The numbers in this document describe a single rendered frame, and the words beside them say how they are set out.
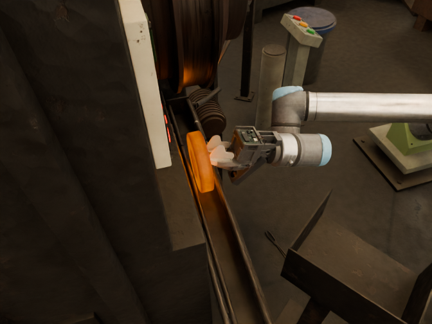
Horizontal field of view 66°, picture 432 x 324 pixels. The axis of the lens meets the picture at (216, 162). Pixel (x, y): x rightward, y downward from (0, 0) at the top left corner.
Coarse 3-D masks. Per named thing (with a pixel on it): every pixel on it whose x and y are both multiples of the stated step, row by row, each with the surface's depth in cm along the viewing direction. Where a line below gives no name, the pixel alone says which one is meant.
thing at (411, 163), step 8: (376, 128) 183; (384, 128) 183; (376, 136) 179; (384, 136) 179; (384, 144) 175; (392, 144) 175; (384, 152) 175; (392, 152) 170; (400, 152) 170; (424, 152) 170; (392, 160) 171; (400, 160) 167; (408, 160) 167; (416, 160) 167; (424, 160) 166; (400, 168) 167; (408, 168) 163; (416, 168) 165; (424, 168) 167
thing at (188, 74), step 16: (192, 0) 51; (208, 0) 52; (192, 16) 53; (208, 16) 54; (192, 32) 55; (208, 32) 56; (192, 48) 57; (208, 48) 58; (192, 64) 61; (208, 64) 62; (192, 80) 67; (208, 80) 67
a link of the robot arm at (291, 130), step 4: (272, 128) 101; (276, 128) 99; (280, 128) 99; (284, 128) 98; (288, 128) 98; (292, 128) 98; (296, 128) 99; (280, 132) 99; (284, 132) 98; (288, 132) 98; (292, 132) 98; (296, 132) 99
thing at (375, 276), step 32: (320, 224) 86; (288, 256) 72; (320, 256) 81; (352, 256) 81; (384, 256) 82; (320, 288) 71; (352, 288) 64; (384, 288) 77; (416, 288) 74; (288, 320) 127; (320, 320) 97; (352, 320) 71; (384, 320) 63; (416, 320) 62
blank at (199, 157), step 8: (192, 136) 78; (200, 136) 78; (192, 144) 76; (200, 144) 76; (192, 152) 79; (200, 152) 75; (192, 160) 86; (200, 160) 75; (208, 160) 75; (192, 168) 89; (200, 168) 75; (208, 168) 76; (200, 176) 76; (208, 176) 76; (200, 184) 79; (208, 184) 78
